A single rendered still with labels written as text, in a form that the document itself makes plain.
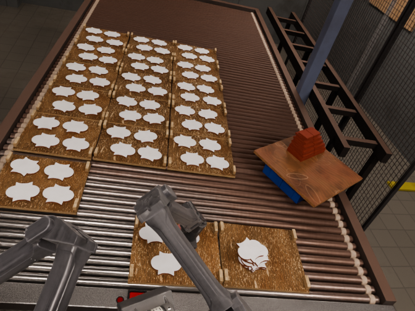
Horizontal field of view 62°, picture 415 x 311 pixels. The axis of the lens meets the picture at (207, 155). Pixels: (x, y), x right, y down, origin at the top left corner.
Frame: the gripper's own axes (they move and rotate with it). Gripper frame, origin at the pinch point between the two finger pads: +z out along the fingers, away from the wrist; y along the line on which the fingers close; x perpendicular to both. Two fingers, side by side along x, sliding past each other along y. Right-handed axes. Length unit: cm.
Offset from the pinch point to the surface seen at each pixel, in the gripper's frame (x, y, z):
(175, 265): -2.6, -2.3, 10.5
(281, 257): -54, 4, -2
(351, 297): -84, -15, -9
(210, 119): -33, 116, 6
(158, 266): 4.8, -2.8, 12.5
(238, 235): -34.6, 16.1, 3.3
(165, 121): -1, 107, 14
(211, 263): -19.3, 0.0, 7.2
